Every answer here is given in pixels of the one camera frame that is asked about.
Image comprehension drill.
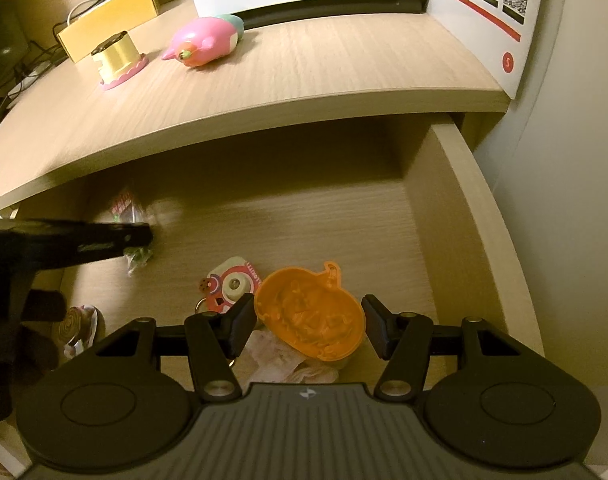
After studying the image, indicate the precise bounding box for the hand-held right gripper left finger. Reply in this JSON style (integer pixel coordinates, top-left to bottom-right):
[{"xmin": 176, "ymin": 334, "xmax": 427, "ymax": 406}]
[{"xmin": 96, "ymin": 292, "xmax": 257, "ymax": 403}]

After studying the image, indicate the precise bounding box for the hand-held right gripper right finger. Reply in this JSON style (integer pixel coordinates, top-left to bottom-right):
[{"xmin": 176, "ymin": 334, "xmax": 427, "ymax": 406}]
[{"xmin": 361, "ymin": 294, "xmax": 517, "ymax": 401}]

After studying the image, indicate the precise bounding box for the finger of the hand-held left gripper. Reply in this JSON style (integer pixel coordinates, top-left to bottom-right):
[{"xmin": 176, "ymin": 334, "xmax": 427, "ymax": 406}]
[
  {"xmin": 36, "ymin": 243, "xmax": 126, "ymax": 267},
  {"xmin": 34, "ymin": 219, "xmax": 153, "ymax": 249}
]

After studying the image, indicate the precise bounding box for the clear candy wrapper bag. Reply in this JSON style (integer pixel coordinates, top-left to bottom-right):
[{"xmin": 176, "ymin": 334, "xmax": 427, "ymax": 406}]
[{"xmin": 86, "ymin": 182, "xmax": 157, "ymax": 278}]

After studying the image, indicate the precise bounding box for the pink white plastic bag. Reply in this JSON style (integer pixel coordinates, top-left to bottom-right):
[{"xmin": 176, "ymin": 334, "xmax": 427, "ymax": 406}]
[{"xmin": 234, "ymin": 330, "xmax": 341, "ymax": 386}]

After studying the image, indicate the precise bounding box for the pink white toy camera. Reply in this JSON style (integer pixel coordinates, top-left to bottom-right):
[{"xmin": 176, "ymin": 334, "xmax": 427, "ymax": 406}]
[{"xmin": 194, "ymin": 256, "xmax": 263, "ymax": 317}]

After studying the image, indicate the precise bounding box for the orange pumpkin mould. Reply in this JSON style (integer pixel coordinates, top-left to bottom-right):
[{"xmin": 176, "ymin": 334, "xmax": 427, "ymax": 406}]
[{"xmin": 254, "ymin": 260, "xmax": 366, "ymax": 362}]

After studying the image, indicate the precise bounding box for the chocolate spiral lollipop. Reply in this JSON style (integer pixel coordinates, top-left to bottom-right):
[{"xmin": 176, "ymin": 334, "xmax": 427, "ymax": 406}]
[{"xmin": 58, "ymin": 305, "xmax": 106, "ymax": 358}]

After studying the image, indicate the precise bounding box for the white front wooden drawer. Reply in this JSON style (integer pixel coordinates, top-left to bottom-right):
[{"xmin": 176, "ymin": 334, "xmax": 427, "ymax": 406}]
[{"xmin": 0, "ymin": 112, "xmax": 545, "ymax": 396}]

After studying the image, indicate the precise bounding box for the gold cake toy pink base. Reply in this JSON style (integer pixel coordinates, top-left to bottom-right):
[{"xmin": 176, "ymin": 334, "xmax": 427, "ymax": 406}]
[{"xmin": 90, "ymin": 31, "xmax": 150, "ymax": 92}]

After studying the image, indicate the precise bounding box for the pink squishy toy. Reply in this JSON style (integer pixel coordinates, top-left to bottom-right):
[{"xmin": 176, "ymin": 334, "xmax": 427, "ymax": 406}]
[{"xmin": 161, "ymin": 13, "xmax": 246, "ymax": 68}]

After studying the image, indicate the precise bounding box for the white power strip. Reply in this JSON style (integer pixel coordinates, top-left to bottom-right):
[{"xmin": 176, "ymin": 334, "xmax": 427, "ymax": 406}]
[{"xmin": 8, "ymin": 61, "xmax": 51, "ymax": 97}]

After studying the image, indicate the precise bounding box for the yellow cardboard box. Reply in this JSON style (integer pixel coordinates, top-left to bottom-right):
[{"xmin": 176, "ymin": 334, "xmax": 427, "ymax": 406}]
[{"xmin": 57, "ymin": 0, "xmax": 161, "ymax": 64}]

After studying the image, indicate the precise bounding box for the white looped cable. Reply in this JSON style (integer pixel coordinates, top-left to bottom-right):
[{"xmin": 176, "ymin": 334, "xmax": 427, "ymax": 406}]
[{"xmin": 65, "ymin": 0, "xmax": 110, "ymax": 25}]

